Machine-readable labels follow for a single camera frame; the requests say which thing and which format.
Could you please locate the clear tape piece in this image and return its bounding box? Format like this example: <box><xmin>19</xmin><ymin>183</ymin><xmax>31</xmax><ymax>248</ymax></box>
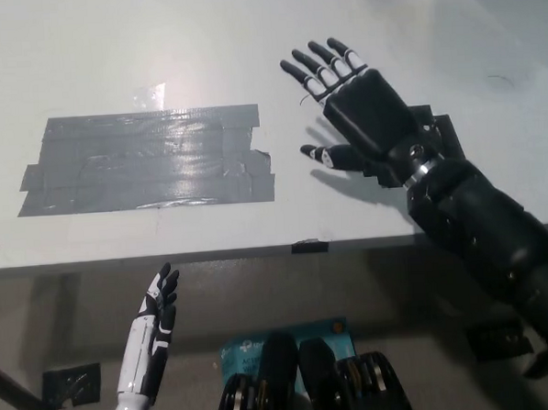
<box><xmin>127</xmin><ymin>81</ymin><xmax>168</xmax><ymax>114</ymax></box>

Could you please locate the teal cardboard box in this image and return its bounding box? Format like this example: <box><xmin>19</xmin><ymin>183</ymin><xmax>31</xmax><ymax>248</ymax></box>
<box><xmin>217</xmin><ymin>316</ymin><xmax>360</xmax><ymax>402</ymax></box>

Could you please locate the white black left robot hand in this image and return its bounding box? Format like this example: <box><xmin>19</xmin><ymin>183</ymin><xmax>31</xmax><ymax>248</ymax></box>
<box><xmin>109</xmin><ymin>261</ymin><xmax>187</xmax><ymax>402</ymax></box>

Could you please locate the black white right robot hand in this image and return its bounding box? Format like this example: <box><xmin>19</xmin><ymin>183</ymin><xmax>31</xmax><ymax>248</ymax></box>
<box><xmin>277</xmin><ymin>31</ymin><xmax>439</xmax><ymax>188</ymax></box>

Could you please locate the large black tape patch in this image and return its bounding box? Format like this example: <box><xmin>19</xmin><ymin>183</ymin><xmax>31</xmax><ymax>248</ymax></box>
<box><xmin>359</xmin><ymin>103</ymin><xmax>470</xmax><ymax>190</ymax></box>

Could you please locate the black floor tape patch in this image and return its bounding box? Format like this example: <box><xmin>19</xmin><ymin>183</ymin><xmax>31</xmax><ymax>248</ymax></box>
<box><xmin>40</xmin><ymin>362</ymin><xmax>104</xmax><ymax>409</ymax></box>

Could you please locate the grey duct tape patch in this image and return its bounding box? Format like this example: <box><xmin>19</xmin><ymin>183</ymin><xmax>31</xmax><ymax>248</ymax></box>
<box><xmin>12</xmin><ymin>103</ymin><xmax>276</xmax><ymax>218</ymax></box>

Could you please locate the black metal bar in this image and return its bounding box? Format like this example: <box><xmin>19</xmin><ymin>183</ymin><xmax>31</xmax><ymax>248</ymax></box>
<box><xmin>0</xmin><ymin>356</ymin><xmax>59</xmax><ymax>410</ymax></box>

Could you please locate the small black tape strip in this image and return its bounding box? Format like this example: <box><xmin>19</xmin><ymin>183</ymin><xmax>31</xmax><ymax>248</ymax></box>
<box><xmin>290</xmin><ymin>236</ymin><xmax>330</xmax><ymax>255</ymax></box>

